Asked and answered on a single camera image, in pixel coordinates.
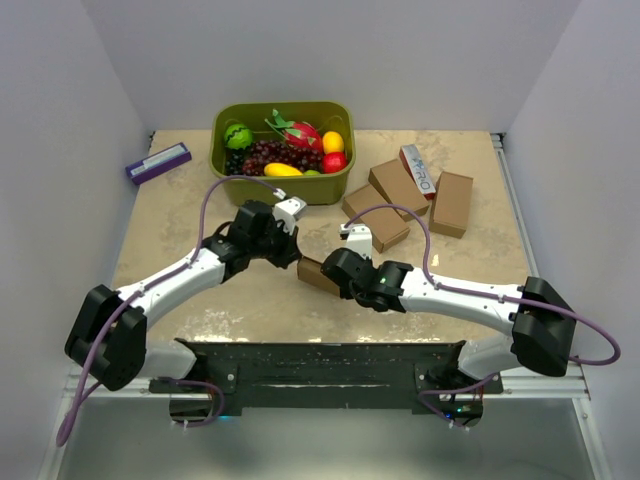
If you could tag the olive green plastic basket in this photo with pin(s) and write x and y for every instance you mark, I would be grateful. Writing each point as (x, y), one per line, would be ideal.
(324, 116)

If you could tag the purple flat box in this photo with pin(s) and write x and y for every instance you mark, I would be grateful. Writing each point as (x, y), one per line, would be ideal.
(158, 163)

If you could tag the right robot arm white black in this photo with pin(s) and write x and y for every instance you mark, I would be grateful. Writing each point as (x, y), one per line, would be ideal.
(534, 324)

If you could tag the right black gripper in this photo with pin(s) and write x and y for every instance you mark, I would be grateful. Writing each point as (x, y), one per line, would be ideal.
(346, 294)

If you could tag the right folded brown box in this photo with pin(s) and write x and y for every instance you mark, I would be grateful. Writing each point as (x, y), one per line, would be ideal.
(451, 205)

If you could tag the middle folded brown box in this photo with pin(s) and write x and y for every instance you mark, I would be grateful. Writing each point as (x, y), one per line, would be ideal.
(396, 186)

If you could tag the pink toy dragon fruit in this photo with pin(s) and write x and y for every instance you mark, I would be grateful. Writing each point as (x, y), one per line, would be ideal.
(296, 134)

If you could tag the yellow orange toy lemon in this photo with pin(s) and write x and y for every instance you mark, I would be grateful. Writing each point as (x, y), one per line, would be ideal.
(332, 142)

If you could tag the front folded brown box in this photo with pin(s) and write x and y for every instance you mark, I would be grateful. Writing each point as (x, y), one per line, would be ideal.
(388, 228)

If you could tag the brown paper box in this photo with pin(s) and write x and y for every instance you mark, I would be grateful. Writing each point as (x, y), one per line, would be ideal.
(309, 272)

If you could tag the yellow toy mango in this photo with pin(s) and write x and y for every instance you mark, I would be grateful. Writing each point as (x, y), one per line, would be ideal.
(276, 169)

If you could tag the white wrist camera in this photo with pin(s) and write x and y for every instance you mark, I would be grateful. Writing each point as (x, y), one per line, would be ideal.
(357, 238)
(288, 212)

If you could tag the dark blue toy grapes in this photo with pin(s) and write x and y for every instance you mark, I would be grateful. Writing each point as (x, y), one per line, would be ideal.
(234, 162)

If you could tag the red toy apple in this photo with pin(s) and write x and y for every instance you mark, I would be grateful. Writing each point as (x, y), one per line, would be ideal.
(334, 162)

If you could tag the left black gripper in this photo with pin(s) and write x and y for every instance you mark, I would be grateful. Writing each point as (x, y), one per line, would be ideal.
(291, 252)

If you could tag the green toy watermelon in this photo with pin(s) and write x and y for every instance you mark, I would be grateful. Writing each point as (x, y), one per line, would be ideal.
(238, 137)

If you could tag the folded brown box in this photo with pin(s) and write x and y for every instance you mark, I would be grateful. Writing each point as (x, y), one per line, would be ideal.
(396, 186)
(451, 205)
(388, 228)

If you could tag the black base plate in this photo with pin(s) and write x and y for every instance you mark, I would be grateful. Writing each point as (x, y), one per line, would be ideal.
(320, 376)

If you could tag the red toy grapes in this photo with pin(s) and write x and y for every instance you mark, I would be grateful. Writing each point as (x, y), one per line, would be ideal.
(264, 152)

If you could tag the red white toothpaste box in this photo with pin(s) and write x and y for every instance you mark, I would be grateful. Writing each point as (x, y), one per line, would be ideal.
(417, 169)

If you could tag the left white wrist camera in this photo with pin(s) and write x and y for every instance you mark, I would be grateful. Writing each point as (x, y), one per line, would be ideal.
(288, 212)

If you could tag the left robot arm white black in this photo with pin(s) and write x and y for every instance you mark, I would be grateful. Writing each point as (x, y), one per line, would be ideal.
(109, 336)

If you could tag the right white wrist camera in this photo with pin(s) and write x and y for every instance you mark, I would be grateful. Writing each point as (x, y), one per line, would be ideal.
(357, 238)

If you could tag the aluminium frame rail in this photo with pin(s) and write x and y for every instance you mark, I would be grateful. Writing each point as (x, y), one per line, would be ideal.
(523, 384)

